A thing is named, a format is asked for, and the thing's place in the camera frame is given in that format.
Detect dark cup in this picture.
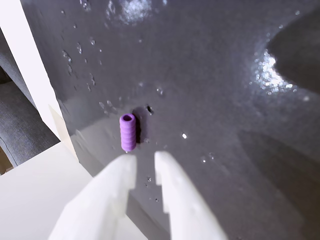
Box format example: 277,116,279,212
266,9,320,95

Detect white upright panel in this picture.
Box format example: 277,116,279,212
0,0,80,163

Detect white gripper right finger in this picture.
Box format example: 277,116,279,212
154,150,228,240

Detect dark grey glossy mat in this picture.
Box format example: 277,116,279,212
19,0,320,240

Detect grey fabric sofa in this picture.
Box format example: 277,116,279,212
0,27,61,168

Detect purple ribbed pen grip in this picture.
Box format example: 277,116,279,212
119,113,138,153

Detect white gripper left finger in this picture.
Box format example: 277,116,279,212
47,154,138,240

